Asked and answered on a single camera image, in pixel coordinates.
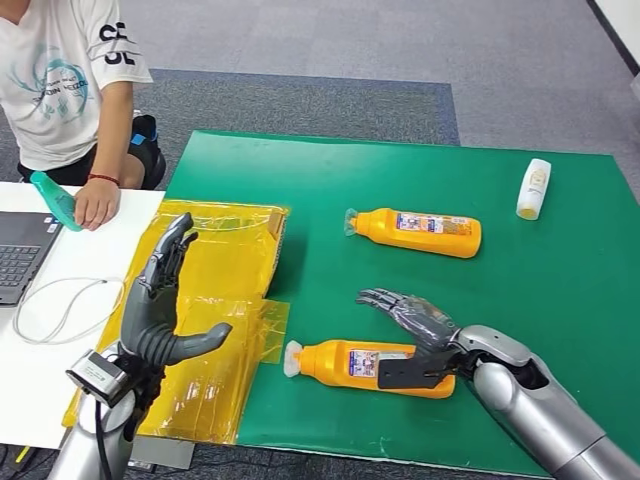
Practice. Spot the teal plastic bottle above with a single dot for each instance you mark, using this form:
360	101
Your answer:
52	195

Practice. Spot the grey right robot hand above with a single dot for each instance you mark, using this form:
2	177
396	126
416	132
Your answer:
425	318

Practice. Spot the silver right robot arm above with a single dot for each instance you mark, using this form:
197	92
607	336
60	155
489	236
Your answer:
540	411

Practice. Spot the yellow film-wrapped cardboard box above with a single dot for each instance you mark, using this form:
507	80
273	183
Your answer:
225	265

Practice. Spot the person's left hand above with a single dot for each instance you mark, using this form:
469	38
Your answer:
97	204

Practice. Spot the person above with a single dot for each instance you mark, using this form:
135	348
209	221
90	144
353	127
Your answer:
55	86

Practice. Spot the dark grey laptop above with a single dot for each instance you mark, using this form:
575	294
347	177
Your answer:
23	252

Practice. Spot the green table mat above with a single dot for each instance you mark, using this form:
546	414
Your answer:
525	291

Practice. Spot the orange detergent bottle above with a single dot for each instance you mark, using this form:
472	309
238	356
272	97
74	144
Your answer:
415	233
330	361

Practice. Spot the small white bottle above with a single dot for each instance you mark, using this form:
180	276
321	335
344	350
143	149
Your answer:
533	189

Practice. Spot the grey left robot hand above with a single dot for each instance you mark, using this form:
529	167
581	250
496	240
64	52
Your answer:
150	311

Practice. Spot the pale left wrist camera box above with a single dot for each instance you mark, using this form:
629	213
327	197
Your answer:
97	376

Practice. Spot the grey flat plate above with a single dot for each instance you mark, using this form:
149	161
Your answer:
164	454

